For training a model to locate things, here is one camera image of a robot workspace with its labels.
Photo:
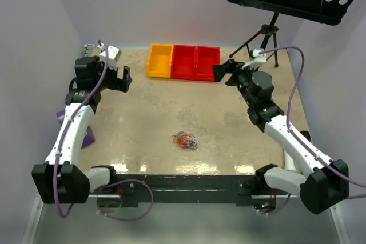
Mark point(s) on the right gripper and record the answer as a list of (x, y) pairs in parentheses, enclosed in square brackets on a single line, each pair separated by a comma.
[(230, 67)]

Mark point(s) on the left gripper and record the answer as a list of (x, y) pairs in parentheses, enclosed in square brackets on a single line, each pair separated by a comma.
[(122, 84)]

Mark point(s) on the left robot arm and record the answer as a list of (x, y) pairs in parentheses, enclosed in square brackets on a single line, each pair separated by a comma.
[(59, 179)]

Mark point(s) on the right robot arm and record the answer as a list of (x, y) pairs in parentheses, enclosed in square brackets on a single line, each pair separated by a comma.
[(322, 182)]

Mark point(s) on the right red plastic bin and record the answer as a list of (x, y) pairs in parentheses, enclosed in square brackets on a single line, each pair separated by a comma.
[(206, 57)]

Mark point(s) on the red plastic bin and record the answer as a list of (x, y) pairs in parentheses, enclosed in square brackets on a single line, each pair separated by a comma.
[(206, 57), (183, 62)]

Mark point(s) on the middle red plastic bin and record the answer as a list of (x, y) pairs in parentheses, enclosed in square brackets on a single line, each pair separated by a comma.
[(183, 62)]

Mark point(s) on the yellow plastic bin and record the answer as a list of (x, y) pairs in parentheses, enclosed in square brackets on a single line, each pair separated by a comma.
[(159, 61)]

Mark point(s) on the purple box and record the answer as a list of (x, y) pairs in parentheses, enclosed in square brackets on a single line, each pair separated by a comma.
[(89, 136)]

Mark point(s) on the black cylinder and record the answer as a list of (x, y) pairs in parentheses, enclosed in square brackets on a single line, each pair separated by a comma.
[(306, 134)]

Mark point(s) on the white cylinder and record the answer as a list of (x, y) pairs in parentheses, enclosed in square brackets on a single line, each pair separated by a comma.
[(289, 163)]

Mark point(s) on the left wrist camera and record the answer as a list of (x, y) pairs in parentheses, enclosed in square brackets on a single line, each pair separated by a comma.
[(109, 55)]

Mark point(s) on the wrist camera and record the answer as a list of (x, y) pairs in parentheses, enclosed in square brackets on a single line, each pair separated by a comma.
[(109, 55), (257, 59)]

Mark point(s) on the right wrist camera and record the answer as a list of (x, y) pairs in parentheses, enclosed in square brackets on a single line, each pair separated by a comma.
[(257, 59)]

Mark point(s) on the aluminium frame rail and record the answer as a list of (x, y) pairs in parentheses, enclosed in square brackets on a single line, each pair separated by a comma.
[(88, 49)]

